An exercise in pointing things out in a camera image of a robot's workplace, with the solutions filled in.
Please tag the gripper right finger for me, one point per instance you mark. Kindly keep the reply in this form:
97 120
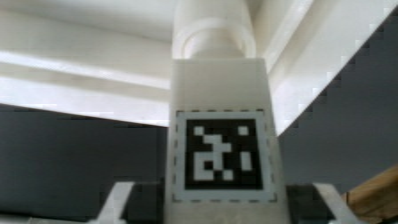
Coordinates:
340 210

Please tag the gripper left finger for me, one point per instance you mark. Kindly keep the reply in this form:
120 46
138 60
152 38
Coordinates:
113 209

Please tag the white table leg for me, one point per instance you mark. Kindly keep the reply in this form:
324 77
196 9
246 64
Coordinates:
225 182

